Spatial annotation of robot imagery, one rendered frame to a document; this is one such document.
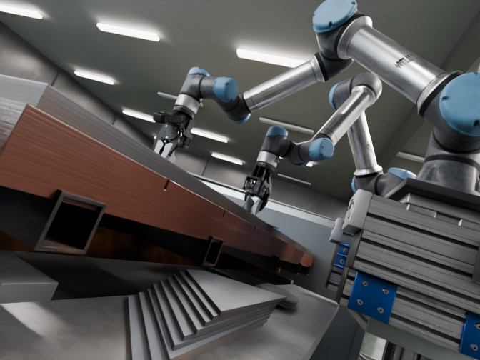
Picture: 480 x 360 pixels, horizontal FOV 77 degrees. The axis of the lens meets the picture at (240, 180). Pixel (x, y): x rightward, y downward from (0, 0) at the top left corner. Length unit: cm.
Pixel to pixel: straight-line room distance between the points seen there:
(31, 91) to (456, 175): 79
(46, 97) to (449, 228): 76
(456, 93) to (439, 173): 19
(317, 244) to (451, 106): 118
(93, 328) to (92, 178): 13
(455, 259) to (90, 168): 72
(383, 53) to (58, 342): 82
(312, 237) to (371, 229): 103
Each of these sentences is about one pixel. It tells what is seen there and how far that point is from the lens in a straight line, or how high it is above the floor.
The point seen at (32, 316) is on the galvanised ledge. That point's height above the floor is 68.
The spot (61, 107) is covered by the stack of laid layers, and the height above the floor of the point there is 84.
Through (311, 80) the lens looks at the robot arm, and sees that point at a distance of 106.
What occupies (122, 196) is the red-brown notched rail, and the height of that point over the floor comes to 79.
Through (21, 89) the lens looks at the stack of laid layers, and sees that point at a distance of 35.
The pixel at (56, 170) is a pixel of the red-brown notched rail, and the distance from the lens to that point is 28.
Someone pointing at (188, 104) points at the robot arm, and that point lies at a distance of 103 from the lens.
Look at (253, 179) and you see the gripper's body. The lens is 107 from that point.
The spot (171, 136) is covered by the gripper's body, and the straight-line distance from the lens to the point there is 100.
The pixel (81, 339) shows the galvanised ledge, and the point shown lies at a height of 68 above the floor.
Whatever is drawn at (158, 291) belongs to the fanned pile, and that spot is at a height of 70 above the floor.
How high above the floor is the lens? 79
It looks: 10 degrees up
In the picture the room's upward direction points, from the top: 21 degrees clockwise
